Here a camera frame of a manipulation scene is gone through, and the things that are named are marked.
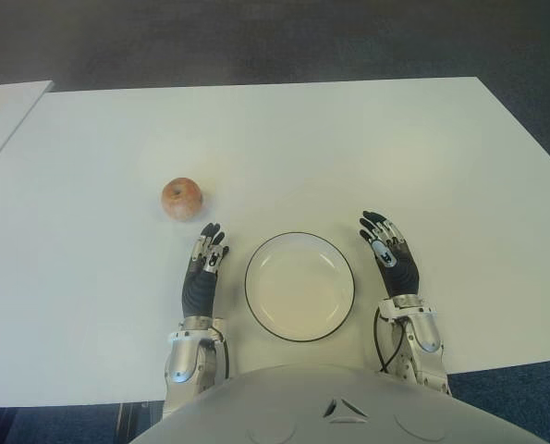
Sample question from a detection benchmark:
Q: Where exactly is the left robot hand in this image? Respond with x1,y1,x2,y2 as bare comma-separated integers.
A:
181,222,232,321

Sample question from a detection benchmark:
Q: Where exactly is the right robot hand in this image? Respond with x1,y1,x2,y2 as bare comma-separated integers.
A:
358,210,423,300

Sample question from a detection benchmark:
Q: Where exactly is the red apple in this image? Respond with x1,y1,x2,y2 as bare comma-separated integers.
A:
160,177,205,223

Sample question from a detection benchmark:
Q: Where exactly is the white plate with black rim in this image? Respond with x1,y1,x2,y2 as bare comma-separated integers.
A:
244,231,357,344

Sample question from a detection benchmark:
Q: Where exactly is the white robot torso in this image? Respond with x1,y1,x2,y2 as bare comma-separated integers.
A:
130,363,550,444

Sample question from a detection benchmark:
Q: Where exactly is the white side table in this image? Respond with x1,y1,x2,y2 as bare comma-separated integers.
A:
0,80,55,181

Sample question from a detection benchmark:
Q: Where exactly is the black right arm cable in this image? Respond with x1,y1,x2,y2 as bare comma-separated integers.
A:
373,308,408,374

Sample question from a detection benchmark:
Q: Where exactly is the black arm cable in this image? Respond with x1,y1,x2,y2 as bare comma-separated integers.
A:
211,317,233,381
373,308,408,374

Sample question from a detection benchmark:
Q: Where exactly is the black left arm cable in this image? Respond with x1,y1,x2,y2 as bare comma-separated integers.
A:
211,317,233,381

